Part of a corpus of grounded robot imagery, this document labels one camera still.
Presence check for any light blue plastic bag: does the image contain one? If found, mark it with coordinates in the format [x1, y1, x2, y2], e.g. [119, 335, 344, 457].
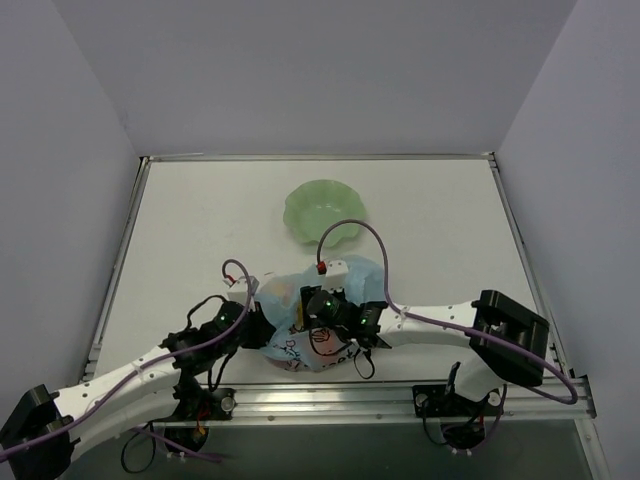
[255, 255, 385, 372]

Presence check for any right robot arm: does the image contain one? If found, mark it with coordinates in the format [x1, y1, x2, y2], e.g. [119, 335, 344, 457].
[302, 287, 549, 413]

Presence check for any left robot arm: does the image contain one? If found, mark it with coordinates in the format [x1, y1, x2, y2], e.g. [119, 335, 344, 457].
[1, 300, 275, 479]

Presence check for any green glass bowl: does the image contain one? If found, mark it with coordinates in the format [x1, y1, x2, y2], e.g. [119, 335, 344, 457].
[283, 179, 367, 244]

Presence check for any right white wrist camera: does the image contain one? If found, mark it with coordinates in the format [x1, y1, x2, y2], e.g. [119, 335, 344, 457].
[316, 259, 349, 293]

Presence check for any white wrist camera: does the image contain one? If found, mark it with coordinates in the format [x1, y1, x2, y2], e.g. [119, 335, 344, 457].
[316, 259, 349, 293]
[226, 275, 260, 311]

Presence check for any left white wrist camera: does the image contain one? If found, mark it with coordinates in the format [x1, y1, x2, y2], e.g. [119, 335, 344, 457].
[226, 275, 260, 311]

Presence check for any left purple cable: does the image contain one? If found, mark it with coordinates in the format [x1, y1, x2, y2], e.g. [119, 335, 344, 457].
[0, 258, 251, 459]

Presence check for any purple cable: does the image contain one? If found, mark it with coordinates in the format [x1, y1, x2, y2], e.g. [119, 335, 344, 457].
[0, 258, 251, 459]
[315, 219, 579, 405]

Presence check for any aluminium table frame rail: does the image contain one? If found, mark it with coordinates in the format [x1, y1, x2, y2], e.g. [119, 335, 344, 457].
[84, 152, 599, 426]

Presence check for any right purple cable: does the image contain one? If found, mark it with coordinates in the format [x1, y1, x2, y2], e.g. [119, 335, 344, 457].
[315, 219, 579, 405]

